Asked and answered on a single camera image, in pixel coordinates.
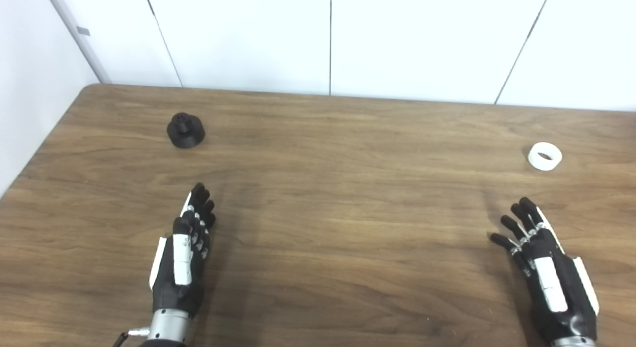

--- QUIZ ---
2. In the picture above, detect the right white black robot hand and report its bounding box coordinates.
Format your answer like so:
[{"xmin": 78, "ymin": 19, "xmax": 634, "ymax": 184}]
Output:
[{"xmin": 489, "ymin": 197, "xmax": 599, "ymax": 344}]

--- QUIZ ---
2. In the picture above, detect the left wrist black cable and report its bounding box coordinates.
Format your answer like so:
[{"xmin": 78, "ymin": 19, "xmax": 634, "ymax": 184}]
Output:
[{"xmin": 112, "ymin": 327, "xmax": 151, "ymax": 347}]

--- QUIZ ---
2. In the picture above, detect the white ring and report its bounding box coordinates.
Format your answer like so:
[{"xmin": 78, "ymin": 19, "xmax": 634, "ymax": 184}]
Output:
[{"xmin": 527, "ymin": 142, "xmax": 563, "ymax": 171}]

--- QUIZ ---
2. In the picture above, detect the grey wall corner post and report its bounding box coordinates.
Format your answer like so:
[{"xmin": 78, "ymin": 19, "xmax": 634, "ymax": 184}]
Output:
[{"xmin": 44, "ymin": 0, "xmax": 113, "ymax": 84}]

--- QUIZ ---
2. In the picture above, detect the round black part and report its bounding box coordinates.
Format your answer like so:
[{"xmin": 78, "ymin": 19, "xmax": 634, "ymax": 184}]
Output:
[{"xmin": 167, "ymin": 112, "xmax": 206, "ymax": 149}]

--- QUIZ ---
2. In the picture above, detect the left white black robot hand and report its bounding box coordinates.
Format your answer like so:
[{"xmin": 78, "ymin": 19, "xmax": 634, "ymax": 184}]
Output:
[{"xmin": 149, "ymin": 183, "xmax": 217, "ymax": 319}]

